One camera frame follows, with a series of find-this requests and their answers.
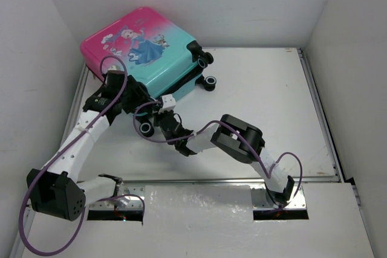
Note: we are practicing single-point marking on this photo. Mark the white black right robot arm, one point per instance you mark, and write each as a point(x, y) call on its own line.
point(240, 140)

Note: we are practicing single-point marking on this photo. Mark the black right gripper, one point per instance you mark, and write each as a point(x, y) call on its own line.
point(158, 115)

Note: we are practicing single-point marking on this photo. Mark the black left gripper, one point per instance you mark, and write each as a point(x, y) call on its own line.
point(139, 95)

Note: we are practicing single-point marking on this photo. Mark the pink and teal kids suitcase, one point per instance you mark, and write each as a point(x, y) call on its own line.
point(160, 58)

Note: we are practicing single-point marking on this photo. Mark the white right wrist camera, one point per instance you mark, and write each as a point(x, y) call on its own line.
point(168, 103)

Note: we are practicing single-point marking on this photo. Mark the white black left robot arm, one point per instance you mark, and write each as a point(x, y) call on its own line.
point(55, 189)

